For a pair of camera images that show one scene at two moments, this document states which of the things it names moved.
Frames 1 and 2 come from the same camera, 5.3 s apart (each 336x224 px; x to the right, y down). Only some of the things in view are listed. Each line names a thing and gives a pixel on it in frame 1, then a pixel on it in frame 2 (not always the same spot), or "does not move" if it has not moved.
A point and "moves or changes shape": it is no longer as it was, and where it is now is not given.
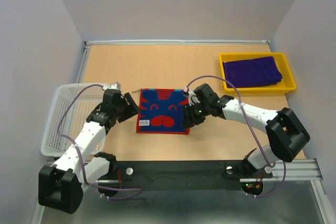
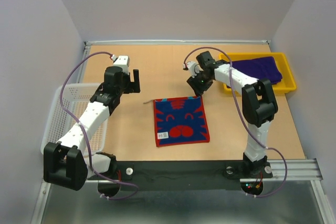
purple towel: [252, 72] does not move
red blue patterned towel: [161, 111] moves or changes shape
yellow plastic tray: [287, 84] does not move
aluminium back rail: [251, 42] does not move
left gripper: [132, 110] -> [133, 87]
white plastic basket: [72, 106] does not move
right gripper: [189, 119] -> [193, 83]
